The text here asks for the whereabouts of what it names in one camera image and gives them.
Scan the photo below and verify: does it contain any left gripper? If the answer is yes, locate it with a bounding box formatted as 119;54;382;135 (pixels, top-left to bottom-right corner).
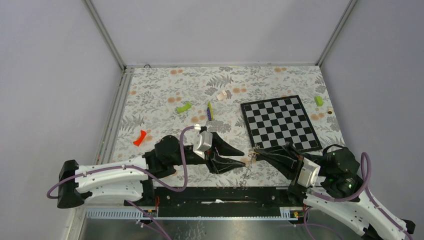
172;133;246;175

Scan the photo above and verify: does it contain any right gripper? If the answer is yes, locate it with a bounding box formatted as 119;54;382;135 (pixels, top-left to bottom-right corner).
252;140;321;183

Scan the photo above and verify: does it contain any large silver keyring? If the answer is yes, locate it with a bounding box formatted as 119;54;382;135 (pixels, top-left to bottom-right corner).
239;143;260;187

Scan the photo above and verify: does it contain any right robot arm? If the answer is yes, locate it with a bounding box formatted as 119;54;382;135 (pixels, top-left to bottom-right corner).
252;143;416;240

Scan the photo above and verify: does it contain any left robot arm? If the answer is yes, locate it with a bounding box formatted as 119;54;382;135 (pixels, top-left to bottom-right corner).
56;130;245;209

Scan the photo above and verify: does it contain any black white chessboard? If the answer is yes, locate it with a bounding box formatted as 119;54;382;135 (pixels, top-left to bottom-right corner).
240;95;323;153

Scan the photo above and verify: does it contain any cream toy block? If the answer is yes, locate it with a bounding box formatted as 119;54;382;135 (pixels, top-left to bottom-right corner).
216;90;228;101

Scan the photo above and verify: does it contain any green curved block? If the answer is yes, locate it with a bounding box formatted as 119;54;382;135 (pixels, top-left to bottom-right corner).
176;102;192;114

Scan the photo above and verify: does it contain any small wooden cylinder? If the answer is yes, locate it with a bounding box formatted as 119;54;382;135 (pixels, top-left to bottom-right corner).
327;107;334;115

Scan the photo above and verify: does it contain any small green block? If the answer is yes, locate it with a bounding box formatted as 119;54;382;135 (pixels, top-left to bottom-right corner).
314;95;324;107

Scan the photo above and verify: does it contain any red curved block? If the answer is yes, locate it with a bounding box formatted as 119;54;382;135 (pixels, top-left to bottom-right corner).
133;130;147;147

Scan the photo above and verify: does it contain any floral table mat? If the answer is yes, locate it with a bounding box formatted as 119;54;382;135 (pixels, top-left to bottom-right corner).
109;66;345;187

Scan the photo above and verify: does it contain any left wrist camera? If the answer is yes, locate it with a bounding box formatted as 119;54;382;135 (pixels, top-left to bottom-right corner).
192;124;213;160

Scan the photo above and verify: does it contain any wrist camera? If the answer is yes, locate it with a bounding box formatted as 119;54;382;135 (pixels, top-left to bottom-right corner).
192;124;213;160
297;158;321;188

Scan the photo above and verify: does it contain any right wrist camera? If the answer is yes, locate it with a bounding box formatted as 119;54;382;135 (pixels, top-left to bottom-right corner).
297;158;321;188

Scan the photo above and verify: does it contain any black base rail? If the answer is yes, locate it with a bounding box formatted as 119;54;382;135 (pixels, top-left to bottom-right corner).
133;186;304;218

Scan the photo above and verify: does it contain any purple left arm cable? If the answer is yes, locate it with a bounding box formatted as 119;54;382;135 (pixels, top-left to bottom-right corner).
46;125;196;240

